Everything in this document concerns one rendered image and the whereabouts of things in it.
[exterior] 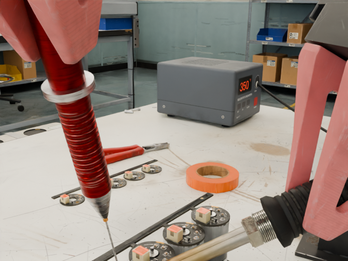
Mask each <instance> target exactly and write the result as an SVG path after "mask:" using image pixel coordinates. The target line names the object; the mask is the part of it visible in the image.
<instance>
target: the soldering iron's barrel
mask: <svg viewBox="0 0 348 261"><path fill-rule="evenodd" d="M241 224H242V226H241V227H239V228H237V229H235V230H232V231H230V232H228V233H226V234H224V235H221V236H219V237H217V238H215V239H212V240H210V241H208V242H206V243H204V244H201V245H199V246H197V247H195V248H192V249H190V250H188V251H186V252H184V253H181V254H179V255H177V256H175V257H172V258H170V259H168V260H166V261H209V260H211V259H214V258H216V257H218V256H220V255H223V254H225V253H227V252H229V251H232V250H234V249H236V248H238V247H241V246H243V245H245V244H247V243H251V245H252V247H255V248H256V247H258V246H260V245H263V244H264V242H265V243H266V242H267V243H268V242H270V241H271V240H274V239H276V238H277V235H276V232H275V231H274V228H273V226H272V223H271V221H270V220H269V218H268V216H267V214H266V213H265V211H264V210H263V209H262V210H260V211H258V212H256V213H254V214H252V216H248V217H246V218H243V219H242V221H241Z"/></svg>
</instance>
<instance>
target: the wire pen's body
mask: <svg viewBox="0 0 348 261"><path fill-rule="evenodd" d="M23 1H24V4H25V8H26V11H27V15H28V18H29V21H30V24H31V27H32V30H33V34H34V37H35V40H36V43H37V47H38V50H39V54H40V57H41V60H42V64H43V67H44V70H45V73H46V76H47V80H45V81H44V82H43V84H42V85H41V90H42V93H43V96H44V98H45V99H46V100H48V101H50V102H54V103H55V106H56V109H57V111H58V115H59V118H60V122H61V125H62V129H63V132H64V135H65V139H66V142H67V145H68V148H69V152H70V156H71V158H72V162H73V165H74V168H75V171H76V175H77V178H78V181H79V184H80V188H81V191H82V194H83V195H84V196H85V197H87V198H100V197H102V196H104V195H106V194H107V193H108V192H109V191H110V190H111V187H112V184H111V180H110V176H109V171H108V167H107V163H106V159H105V155H104V151H103V146H102V142H101V139H100V135H99V131H98V127H97V122H96V118H95V114H94V110H93V106H92V105H91V97H90V93H91V92H93V90H94V89H95V87H96V84H95V79H94V76H93V74H92V73H90V72H88V71H85V70H84V69H83V65H82V61H81V60H80V61H78V62H77V63H75V64H65V63H64V62H63V61H62V59H61V58H60V56H59V54H58V53H57V51H56V49H55V47H54V46H53V44H52V42H51V41H50V39H49V37H48V35H47V34H46V32H45V30H44V29H43V27H42V26H41V24H40V22H39V21H38V19H37V17H36V15H35V14H34V12H33V10H32V8H31V6H30V4H29V2H28V0H23Z"/></svg>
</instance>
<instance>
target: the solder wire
mask: <svg viewBox="0 0 348 261"><path fill-rule="evenodd" d="M105 223H106V227H107V231H108V234H109V238H110V242H111V245H112V249H113V253H114V256H115V260H116V261H118V259H117V256H116V253H115V249H114V245H113V242H112V238H111V234H110V230H109V226H108V223H107V222H105Z"/></svg>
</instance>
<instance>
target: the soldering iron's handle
mask: <svg viewBox="0 0 348 261"><path fill-rule="evenodd" d="M313 180H314V179H312V180H310V181H309V182H305V183H303V184H302V186H301V185H299V186H296V187H295V189H293V188H292V189H290V190H288V193H287V192H283V193H281V196H280V195H276V196H274V197H270V196H264V197H262V198H260V202H261V205H262V208H263V210H264V211H265V213H266V214H267V216H268V218H269V220H270V221H271V223H272V226H273V228H274V231H275V233H276V235H277V239H278V240H279V242H280V243H281V245H282V246H283V247H284V248H285V247H288V246H290V245H291V244H292V242H293V240H294V238H297V237H299V234H302V235H304V234H306V233H307V231H306V230H305V229H304V228H303V226H302V223H303V219H304V216H305V212H306V208H307V204H308V199H309V195H310V191H311V187H312V184H313ZM347 200H348V178H347V180H346V183H345V185H344V188H343V190H342V193H341V195H340V198H339V201H338V203H337V206H336V207H339V206H340V205H342V204H343V203H345V202H346V201H347Z"/></svg>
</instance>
